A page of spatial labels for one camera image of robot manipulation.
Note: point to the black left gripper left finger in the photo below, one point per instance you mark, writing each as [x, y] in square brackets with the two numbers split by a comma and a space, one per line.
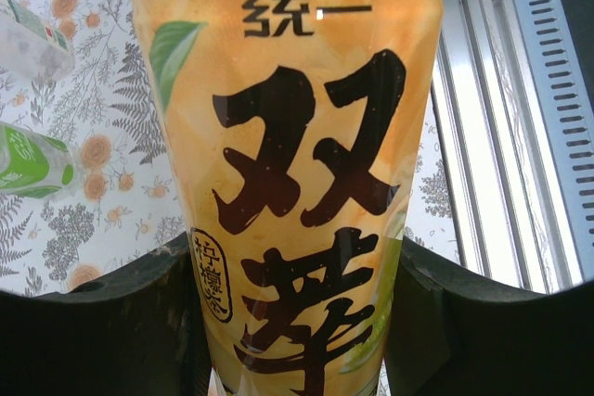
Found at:
[93, 335]

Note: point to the clear white label bottle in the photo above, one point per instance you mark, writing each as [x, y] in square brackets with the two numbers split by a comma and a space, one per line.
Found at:
[32, 43]

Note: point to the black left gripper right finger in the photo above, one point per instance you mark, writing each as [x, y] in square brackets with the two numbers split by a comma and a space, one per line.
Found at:
[487, 340]

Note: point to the floral patterned table mat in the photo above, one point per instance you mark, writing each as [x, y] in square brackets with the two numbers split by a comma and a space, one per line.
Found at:
[93, 104]

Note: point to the aluminium frame rail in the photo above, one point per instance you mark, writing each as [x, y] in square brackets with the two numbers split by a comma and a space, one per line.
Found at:
[487, 113]

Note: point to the yellow label tea bottle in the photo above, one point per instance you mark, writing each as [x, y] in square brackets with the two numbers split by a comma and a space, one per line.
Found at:
[287, 136]

